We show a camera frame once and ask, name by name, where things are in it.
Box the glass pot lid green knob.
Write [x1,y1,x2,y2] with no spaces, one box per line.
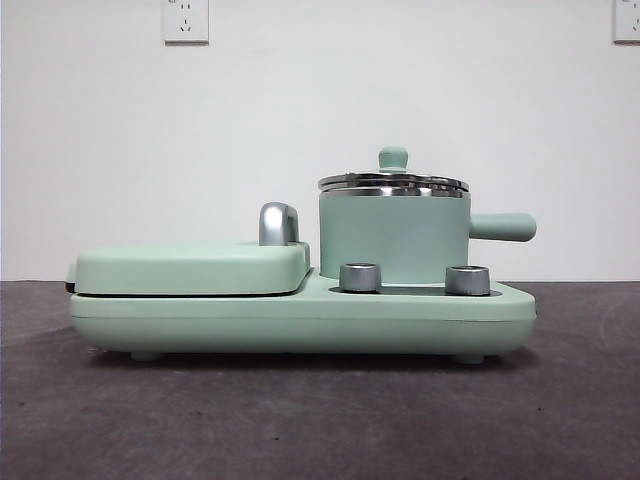
[318,145,471,194]

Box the silver control knob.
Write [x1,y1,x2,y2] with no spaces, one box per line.
[338,261,384,292]
[444,264,491,296]

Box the green breakfast machine base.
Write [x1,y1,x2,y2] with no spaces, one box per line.
[69,267,537,362]

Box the green steamer pot with handle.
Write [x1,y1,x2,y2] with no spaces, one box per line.
[318,184,539,281]

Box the green griddle cover chrome handle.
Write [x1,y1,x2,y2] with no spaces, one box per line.
[67,201,311,296]

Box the white wall socket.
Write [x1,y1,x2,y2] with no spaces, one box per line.
[613,0,640,45]
[163,0,210,46]

